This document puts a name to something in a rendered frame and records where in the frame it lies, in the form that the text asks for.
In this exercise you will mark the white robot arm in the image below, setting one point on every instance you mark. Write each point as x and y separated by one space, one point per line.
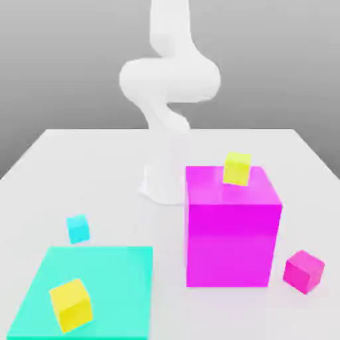
170 79

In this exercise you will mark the small lime yellow cube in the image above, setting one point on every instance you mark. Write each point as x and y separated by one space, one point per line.
237 170

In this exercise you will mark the small cyan cube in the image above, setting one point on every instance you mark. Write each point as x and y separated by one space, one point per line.
78 229

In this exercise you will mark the small pink cube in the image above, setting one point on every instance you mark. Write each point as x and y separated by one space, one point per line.
302 272

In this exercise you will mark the large magenta box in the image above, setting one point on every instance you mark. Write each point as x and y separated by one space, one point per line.
231 239

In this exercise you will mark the large turquoise box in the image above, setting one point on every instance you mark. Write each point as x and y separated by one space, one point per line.
117 281

